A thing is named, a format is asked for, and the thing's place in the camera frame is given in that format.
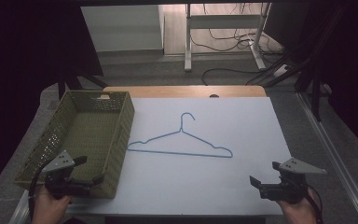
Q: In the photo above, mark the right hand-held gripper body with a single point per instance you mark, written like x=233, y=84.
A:
x=287, y=188

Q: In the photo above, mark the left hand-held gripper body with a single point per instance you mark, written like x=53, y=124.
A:
x=59, y=163

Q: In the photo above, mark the green woven basket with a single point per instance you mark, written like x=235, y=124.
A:
x=90, y=133

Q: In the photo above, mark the person's right hand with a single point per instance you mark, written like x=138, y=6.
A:
x=301, y=213

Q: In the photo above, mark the person's left hand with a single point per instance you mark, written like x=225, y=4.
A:
x=48, y=208

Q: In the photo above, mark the white table sheet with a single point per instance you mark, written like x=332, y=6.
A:
x=214, y=186

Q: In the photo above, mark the black stand legs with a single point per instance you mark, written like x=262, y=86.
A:
x=74, y=83

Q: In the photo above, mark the dark round table grommet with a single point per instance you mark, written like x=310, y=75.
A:
x=213, y=95

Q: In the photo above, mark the dark curtain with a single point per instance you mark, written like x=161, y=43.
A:
x=18, y=77
x=357, y=77

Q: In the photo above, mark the white power strip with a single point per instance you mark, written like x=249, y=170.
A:
x=281, y=71

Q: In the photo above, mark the black tripod stand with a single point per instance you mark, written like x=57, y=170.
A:
x=315, y=77

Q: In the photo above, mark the wooden table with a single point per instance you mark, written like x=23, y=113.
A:
x=183, y=91

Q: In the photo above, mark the metal floor rail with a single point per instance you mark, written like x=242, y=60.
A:
x=335, y=155

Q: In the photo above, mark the white wall panel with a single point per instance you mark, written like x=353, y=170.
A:
x=121, y=28

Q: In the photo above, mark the white desk frame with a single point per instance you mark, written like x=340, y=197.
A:
x=223, y=21

